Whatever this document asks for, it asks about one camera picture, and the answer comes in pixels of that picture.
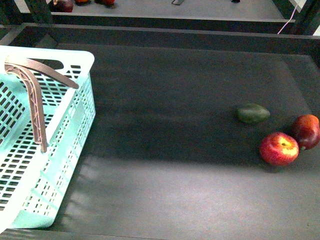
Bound dark red mango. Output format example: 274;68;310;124
291;114;320;150

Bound red yellow small apple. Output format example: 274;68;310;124
101;0;115;6

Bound dark purple fruit front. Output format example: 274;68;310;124
53;0;74;13

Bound light blue plastic basket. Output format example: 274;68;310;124
0;46;96;231

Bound white cable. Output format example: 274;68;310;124
277;2;301;35

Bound black shelf upright post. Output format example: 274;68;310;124
290;0;320;36

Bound green avocado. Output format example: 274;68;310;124
236;103;271;124

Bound orange red fruit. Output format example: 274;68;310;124
74;0;90;5

